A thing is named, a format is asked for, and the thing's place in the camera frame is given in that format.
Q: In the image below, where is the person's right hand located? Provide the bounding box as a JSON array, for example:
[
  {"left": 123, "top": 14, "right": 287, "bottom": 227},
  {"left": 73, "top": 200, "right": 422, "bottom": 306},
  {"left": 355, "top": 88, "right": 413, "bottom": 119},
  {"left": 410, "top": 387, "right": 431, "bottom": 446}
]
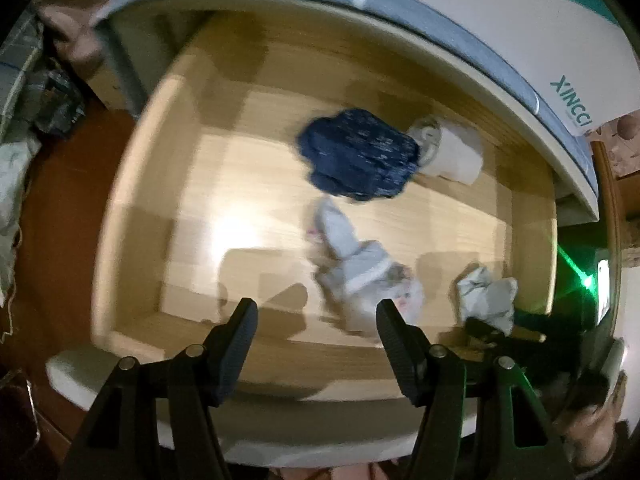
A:
[{"left": 555, "top": 370, "right": 631, "bottom": 478}]

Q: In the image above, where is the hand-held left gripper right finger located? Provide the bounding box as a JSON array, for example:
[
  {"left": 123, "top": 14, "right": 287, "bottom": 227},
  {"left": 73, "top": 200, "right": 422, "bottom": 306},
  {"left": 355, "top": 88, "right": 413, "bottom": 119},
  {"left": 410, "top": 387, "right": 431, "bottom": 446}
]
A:
[{"left": 376, "top": 299, "right": 571, "bottom": 480}]

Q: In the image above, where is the dark blue patterned underwear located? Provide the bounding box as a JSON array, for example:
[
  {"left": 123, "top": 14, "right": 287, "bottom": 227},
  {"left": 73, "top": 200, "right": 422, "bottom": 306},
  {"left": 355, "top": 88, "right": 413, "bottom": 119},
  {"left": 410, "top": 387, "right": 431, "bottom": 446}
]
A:
[{"left": 297, "top": 107, "right": 422, "bottom": 203}]

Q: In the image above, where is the dark blue packet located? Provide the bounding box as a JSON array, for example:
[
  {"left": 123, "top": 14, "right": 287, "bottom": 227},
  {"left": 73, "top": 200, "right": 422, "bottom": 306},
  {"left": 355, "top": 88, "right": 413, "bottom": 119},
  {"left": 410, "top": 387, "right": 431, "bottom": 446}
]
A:
[{"left": 32, "top": 67, "right": 86, "bottom": 136}]

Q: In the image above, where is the white cardboard box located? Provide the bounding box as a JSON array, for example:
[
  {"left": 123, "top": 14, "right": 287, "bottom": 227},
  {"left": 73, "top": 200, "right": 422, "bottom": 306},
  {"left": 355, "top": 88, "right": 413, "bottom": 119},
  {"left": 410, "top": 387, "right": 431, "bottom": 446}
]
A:
[{"left": 160, "top": 0, "right": 640, "bottom": 137}]

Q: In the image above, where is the grey nightstand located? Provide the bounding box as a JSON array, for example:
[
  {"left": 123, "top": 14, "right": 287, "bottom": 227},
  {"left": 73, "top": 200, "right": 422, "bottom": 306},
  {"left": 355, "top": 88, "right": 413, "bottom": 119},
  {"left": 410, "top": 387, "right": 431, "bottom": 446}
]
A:
[{"left": 100, "top": 0, "right": 601, "bottom": 223}]

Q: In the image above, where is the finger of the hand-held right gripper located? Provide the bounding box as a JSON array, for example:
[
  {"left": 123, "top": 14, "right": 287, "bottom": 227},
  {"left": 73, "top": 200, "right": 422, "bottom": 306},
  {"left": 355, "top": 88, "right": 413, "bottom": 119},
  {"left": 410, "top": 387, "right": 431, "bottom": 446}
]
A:
[{"left": 462, "top": 316, "right": 511, "bottom": 351}]

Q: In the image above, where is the grey wooden drawer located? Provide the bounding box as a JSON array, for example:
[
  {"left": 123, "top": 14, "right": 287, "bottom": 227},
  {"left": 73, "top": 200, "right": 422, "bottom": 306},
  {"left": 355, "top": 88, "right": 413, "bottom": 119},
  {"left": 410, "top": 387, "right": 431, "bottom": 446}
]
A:
[{"left": 45, "top": 0, "right": 601, "bottom": 466}]

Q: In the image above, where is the grey plaid blanket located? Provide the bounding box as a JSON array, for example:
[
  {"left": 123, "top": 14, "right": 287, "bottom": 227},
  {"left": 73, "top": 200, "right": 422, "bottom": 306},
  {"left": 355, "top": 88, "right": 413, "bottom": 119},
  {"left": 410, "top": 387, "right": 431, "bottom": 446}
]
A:
[{"left": 0, "top": 10, "right": 51, "bottom": 136}]

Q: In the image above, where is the leaf print curtain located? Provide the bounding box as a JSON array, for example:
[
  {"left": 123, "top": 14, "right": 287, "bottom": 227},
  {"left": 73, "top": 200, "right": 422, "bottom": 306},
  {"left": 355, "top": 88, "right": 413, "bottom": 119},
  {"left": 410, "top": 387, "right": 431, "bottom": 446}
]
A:
[{"left": 37, "top": 0, "right": 106, "bottom": 73}]

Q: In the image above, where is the pale grey underwear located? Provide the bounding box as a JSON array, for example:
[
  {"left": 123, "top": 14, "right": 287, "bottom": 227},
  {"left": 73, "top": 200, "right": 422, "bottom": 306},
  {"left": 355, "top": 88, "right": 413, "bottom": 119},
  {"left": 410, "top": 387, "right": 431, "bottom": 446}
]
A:
[{"left": 455, "top": 265, "right": 518, "bottom": 336}]

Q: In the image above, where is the white printed cloth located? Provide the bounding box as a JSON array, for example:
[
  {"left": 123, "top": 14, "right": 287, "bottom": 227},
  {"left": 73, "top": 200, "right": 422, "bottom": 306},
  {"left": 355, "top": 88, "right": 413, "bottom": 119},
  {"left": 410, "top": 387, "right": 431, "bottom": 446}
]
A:
[{"left": 0, "top": 140, "right": 43, "bottom": 306}]

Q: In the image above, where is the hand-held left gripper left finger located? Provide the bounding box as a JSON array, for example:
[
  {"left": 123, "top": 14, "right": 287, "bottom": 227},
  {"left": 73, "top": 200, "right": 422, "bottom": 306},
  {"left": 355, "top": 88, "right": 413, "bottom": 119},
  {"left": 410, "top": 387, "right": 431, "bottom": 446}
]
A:
[{"left": 57, "top": 297, "right": 259, "bottom": 480}]

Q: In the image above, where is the cream underwear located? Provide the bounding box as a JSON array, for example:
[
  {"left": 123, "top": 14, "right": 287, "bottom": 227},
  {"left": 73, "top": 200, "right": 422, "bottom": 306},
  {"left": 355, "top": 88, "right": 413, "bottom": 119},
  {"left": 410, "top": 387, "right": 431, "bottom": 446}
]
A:
[{"left": 407, "top": 115, "right": 485, "bottom": 186}]

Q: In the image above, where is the pale printed underwear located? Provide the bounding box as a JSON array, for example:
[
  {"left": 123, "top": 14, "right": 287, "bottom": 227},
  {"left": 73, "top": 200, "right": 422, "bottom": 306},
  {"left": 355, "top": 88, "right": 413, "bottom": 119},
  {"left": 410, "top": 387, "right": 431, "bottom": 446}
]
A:
[{"left": 307, "top": 197, "right": 426, "bottom": 338}]

